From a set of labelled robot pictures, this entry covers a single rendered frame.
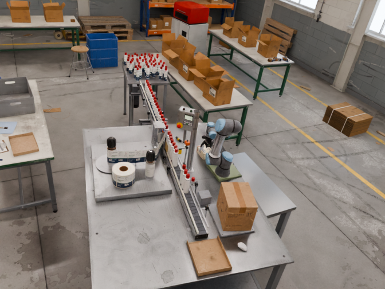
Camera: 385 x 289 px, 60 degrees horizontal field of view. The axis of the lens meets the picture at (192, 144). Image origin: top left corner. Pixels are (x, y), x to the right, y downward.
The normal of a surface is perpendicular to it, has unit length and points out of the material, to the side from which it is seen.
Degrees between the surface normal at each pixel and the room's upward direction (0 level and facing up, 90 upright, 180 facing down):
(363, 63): 90
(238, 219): 90
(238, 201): 0
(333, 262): 0
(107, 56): 90
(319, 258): 0
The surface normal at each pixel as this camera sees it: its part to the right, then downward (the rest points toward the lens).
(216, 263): 0.11, -0.82
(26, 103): 0.48, 0.54
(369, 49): -0.89, 0.16
